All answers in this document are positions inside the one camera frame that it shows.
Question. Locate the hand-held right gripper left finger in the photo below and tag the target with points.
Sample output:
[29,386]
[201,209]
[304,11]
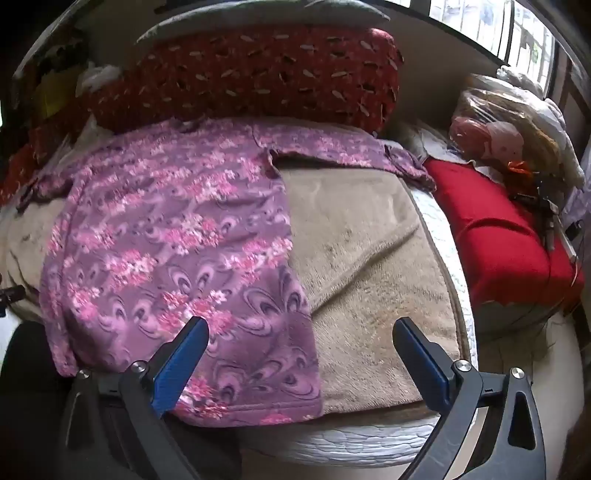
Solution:
[180,364]

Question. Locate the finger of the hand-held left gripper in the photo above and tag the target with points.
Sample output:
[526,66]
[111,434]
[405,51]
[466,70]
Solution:
[11,295]

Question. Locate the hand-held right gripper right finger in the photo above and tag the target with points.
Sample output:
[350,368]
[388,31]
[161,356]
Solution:
[429,364]

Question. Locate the purple floral garment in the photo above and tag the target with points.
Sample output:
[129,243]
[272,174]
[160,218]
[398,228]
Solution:
[161,230]

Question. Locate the clear plastic bag of clothes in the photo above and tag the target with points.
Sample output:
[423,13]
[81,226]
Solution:
[503,138]

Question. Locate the white quilted mattress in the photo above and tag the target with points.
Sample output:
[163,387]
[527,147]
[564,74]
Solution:
[346,438]

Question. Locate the dark cloth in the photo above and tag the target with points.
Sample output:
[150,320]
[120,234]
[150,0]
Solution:
[32,415]

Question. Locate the beige fleece blanket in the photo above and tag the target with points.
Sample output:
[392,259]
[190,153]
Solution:
[369,258]

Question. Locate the red cloth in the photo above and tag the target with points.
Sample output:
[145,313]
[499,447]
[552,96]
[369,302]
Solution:
[489,230]

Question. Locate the small red patterned pillow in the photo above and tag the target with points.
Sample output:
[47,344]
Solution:
[51,134]

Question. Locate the white crumpled cloth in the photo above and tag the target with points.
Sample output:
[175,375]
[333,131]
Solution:
[87,134]

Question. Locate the dark metal tool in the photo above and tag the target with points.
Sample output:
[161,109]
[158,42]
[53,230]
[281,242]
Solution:
[549,217]

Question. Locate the yellow bag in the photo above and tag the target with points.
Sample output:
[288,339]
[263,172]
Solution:
[55,97]

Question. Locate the orange wrapper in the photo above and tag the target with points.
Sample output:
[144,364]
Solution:
[519,168]

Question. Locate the white plastic bag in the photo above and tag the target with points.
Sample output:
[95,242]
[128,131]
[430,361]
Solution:
[99,78]

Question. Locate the large red patterned pillow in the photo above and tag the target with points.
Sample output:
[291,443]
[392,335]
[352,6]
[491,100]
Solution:
[258,78]

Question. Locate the barred window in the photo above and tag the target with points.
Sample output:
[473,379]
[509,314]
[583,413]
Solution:
[485,23]

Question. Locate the grey pillow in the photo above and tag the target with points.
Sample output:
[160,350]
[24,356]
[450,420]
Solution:
[277,14]

